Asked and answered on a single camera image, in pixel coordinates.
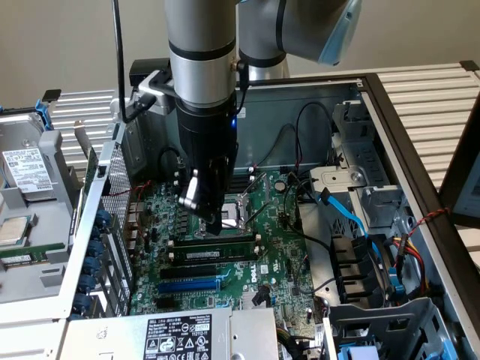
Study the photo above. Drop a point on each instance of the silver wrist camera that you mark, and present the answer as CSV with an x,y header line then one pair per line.
x,y
161,101

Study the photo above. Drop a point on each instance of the green graphics card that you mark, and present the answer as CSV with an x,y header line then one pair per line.
x,y
91,165

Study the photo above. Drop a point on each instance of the open metal PC case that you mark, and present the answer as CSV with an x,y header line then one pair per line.
x,y
285,101

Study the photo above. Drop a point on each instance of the silver CPU chip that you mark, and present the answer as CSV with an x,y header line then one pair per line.
x,y
13,230

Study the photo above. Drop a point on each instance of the black box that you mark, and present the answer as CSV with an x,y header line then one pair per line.
x,y
144,66

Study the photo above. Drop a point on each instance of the green Dell motherboard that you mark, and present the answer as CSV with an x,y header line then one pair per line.
x,y
277,240

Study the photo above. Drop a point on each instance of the green RAM stick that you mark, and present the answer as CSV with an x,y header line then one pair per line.
x,y
15,258
232,252

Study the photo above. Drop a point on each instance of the blue disk caddy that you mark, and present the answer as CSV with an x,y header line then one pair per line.
x,y
45,112

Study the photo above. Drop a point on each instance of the dark framed panel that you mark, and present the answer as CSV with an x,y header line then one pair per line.
x,y
455,176

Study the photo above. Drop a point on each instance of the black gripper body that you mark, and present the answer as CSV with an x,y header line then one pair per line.
x,y
206,131

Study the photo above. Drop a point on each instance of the long black expansion slot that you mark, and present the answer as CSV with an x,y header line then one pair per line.
x,y
187,272

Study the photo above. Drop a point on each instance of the short black expansion slot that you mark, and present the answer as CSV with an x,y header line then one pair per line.
x,y
165,303

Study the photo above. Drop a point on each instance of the grey drive cage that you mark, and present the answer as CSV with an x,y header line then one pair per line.
x,y
393,322

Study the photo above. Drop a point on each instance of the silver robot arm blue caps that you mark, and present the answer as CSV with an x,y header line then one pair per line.
x,y
202,67

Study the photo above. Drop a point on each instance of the black table end cap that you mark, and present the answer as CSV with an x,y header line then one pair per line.
x,y
51,95
469,65

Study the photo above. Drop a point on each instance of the grey parts rack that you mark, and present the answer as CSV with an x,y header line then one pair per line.
x,y
48,225

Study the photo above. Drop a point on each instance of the round coin battery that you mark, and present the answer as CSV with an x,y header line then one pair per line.
x,y
280,185

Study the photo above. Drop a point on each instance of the blue plastic latch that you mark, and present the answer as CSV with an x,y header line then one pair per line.
x,y
395,283

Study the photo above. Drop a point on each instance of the metal disk bay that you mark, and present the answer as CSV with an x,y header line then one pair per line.
x,y
375,161

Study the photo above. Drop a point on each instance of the metal locking lever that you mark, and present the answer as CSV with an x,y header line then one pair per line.
x,y
258,215

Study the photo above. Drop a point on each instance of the silver hard disk white label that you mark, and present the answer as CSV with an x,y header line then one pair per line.
x,y
26,165

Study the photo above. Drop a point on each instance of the blue expansion slot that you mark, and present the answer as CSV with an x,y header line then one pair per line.
x,y
187,286

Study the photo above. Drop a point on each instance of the CPU socket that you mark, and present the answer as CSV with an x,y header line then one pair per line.
x,y
234,221

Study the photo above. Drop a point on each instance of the metal socket cover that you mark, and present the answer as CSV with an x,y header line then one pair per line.
x,y
257,187

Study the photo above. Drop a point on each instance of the grey power supply unit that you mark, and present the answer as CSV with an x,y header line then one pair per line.
x,y
123,337

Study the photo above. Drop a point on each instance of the silver chipset heatsink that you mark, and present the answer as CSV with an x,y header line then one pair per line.
x,y
251,299

